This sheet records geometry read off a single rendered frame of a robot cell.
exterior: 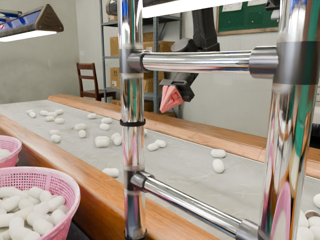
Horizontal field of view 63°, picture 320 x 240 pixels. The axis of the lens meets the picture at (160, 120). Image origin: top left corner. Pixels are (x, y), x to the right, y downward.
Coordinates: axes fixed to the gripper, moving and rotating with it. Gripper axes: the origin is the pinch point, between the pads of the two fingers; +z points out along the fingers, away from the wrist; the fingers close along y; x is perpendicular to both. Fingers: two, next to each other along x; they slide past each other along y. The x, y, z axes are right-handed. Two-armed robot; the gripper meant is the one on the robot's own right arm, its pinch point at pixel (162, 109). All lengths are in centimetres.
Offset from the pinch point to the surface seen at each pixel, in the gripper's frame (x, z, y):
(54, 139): -13.6, 24.9, -13.3
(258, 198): -4.2, 16.5, 37.6
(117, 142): -6.3, 16.8, 0.3
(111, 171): -14.2, 25.5, 15.0
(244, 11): 80, -181, -79
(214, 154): 1.2, 8.7, 22.6
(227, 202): -7.3, 20.0, 34.7
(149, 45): 78, -136, -177
